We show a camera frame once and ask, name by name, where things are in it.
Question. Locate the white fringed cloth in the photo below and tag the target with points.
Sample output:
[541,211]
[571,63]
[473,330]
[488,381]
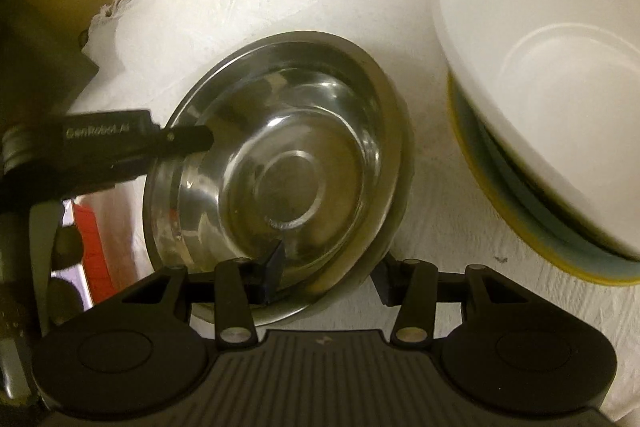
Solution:
[440,207]

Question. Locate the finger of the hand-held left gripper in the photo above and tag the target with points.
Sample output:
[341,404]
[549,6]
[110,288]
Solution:
[187,139]

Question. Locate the red rectangular dish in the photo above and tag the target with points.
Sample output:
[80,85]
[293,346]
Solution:
[87,227]

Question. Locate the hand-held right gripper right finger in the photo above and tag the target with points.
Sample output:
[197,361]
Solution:
[384,283]

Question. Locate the cream bowl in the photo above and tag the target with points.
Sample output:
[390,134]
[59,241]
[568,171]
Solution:
[575,268]

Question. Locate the stainless steel bowl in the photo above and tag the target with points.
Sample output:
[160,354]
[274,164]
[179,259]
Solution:
[300,117]

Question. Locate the white plastic bowl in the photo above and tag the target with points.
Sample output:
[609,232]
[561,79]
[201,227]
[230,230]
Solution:
[550,32]

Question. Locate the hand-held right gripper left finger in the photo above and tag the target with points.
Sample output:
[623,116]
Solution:
[272,268]

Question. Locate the blue bowl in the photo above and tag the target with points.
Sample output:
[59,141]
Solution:
[545,229]

